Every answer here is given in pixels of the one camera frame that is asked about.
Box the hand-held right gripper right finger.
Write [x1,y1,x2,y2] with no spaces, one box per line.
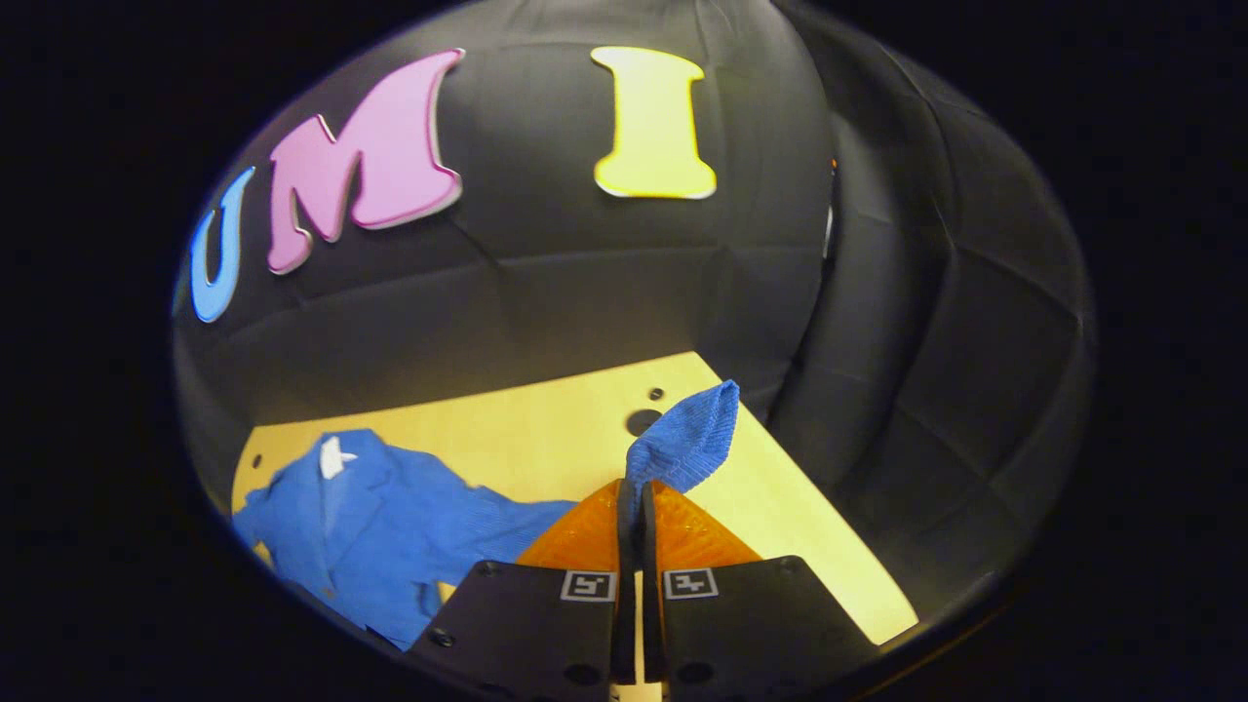
[639,478,878,698]

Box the blue corduroy jacket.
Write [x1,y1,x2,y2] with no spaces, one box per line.
[232,380,742,652]

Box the black backdrop cloth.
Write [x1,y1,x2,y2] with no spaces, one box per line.
[174,0,1098,644]

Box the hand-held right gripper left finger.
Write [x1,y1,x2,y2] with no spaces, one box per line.
[405,476,637,688]

